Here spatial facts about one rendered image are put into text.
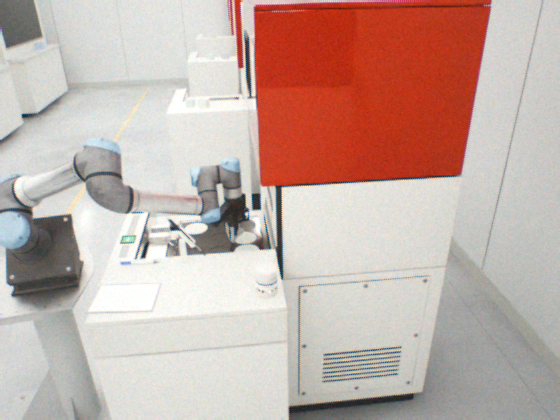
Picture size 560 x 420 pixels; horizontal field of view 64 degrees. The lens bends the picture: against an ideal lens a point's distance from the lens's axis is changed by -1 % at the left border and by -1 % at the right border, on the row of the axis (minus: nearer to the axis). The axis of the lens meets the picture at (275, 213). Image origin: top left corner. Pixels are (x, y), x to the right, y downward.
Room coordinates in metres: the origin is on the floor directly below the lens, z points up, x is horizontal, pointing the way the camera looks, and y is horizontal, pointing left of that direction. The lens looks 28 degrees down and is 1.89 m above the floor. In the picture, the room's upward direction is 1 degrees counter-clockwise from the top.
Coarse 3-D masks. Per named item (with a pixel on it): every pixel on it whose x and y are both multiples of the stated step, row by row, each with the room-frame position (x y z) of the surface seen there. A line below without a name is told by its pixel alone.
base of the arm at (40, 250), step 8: (40, 232) 1.50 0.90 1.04; (40, 240) 1.47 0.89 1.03; (48, 240) 1.51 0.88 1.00; (32, 248) 1.42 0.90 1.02; (40, 248) 1.47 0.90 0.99; (48, 248) 1.50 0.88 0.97; (16, 256) 1.45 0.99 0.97; (24, 256) 1.43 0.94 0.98; (32, 256) 1.44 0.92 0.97; (40, 256) 1.46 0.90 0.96
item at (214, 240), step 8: (184, 224) 1.80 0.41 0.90; (208, 224) 1.79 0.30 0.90; (240, 224) 1.79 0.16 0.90; (248, 224) 1.79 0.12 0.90; (256, 224) 1.78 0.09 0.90; (208, 232) 1.72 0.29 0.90; (216, 232) 1.72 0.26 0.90; (224, 232) 1.72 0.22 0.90; (256, 232) 1.71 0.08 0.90; (200, 240) 1.66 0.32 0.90; (208, 240) 1.65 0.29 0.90; (216, 240) 1.65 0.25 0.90; (224, 240) 1.65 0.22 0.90; (256, 240) 1.65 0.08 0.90; (192, 248) 1.59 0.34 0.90; (200, 248) 1.59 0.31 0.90; (208, 248) 1.59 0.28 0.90; (216, 248) 1.59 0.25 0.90; (224, 248) 1.59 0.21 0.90; (232, 248) 1.59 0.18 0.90
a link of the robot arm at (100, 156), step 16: (96, 144) 1.40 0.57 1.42; (112, 144) 1.42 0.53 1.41; (80, 160) 1.38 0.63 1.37; (96, 160) 1.36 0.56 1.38; (112, 160) 1.38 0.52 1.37; (16, 176) 1.51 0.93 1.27; (32, 176) 1.47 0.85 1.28; (48, 176) 1.42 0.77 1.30; (64, 176) 1.40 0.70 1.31; (80, 176) 1.37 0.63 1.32; (0, 192) 1.46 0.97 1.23; (16, 192) 1.43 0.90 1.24; (32, 192) 1.43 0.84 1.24; (48, 192) 1.43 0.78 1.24; (0, 208) 1.42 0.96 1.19; (32, 208) 1.48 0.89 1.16
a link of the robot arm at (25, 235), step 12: (0, 216) 1.38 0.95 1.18; (12, 216) 1.38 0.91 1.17; (24, 216) 1.42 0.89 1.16; (0, 228) 1.35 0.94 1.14; (12, 228) 1.36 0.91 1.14; (24, 228) 1.37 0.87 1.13; (0, 240) 1.33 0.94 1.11; (12, 240) 1.33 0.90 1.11; (24, 240) 1.36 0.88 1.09; (36, 240) 1.44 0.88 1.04
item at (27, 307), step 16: (80, 256) 1.68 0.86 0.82; (0, 272) 1.56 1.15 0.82; (0, 288) 1.45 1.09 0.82; (64, 288) 1.44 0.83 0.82; (80, 288) 1.44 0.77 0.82; (0, 304) 1.35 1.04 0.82; (16, 304) 1.35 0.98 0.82; (32, 304) 1.35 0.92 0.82; (48, 304) 1.35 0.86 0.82; (64, 304) 1.34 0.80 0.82; (0, 320) 1.27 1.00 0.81; (16, 320) 1.29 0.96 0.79
